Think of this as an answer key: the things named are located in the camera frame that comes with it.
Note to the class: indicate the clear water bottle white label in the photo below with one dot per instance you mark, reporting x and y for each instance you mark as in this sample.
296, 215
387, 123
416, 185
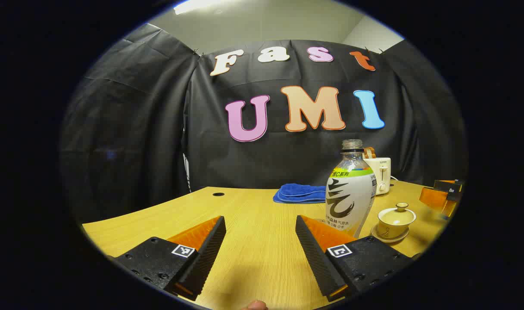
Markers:
350, 193

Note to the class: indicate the blue folded towel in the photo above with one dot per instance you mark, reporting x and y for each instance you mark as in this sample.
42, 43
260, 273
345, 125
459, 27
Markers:
298, 193

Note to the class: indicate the black backdrop cloth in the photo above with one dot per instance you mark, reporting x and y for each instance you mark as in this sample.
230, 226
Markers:
158, 129

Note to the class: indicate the cream porcelain teacup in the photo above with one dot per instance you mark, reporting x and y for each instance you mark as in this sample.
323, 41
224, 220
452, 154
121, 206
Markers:
395, 230

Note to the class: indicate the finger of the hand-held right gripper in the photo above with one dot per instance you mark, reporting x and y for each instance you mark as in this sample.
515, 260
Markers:
434, 198
447, 185

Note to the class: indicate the cream porcelain saucer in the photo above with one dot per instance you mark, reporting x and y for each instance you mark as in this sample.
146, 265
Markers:
400, 240

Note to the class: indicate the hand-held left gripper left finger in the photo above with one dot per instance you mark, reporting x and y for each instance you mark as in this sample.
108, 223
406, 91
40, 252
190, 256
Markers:
208, 254

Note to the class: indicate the white toaster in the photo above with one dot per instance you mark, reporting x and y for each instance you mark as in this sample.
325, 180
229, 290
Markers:
380, 174

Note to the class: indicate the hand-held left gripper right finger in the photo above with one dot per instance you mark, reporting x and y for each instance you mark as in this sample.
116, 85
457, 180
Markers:
316, 254

